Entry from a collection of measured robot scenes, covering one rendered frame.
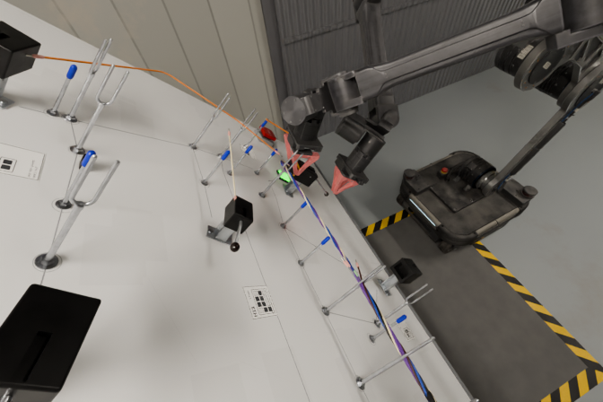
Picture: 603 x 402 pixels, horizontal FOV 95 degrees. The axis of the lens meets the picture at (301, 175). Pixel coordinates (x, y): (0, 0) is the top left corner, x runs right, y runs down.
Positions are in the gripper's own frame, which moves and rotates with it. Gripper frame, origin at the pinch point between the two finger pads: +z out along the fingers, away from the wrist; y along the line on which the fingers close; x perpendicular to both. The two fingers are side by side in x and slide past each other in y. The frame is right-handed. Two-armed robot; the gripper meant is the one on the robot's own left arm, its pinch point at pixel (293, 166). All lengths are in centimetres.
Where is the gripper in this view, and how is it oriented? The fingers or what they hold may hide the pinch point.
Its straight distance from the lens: 71.5
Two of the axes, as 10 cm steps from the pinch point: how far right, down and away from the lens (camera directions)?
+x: 9.2, 0.6, 3.9
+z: -2.8, 8.0, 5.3
